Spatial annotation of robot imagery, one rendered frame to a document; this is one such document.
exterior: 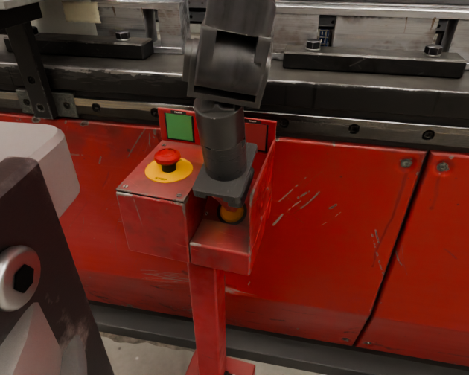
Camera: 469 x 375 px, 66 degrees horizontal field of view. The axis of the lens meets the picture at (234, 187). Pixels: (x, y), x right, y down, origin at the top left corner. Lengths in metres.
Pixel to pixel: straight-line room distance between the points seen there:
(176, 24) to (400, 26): 0.41
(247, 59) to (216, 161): 0.14
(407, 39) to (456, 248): 0.42
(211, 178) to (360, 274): 0.50
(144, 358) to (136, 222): 0.77
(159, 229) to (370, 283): 0.53
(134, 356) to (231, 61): 1.06
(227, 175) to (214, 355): 0.50
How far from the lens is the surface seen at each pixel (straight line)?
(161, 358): 1.26
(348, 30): 0.74
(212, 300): 0.71
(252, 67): 0.37
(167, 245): 0.56
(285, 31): 0.74
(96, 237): 0.99
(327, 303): 0.96
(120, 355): 1.29
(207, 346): 0.84
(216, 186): 0.47
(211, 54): 0.37
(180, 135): 0.63
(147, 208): 0.53
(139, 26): 0.81
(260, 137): 0.58
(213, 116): 0.41
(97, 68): 0.74
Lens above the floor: 1.07
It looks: 35 degrees down
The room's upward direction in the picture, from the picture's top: straight up
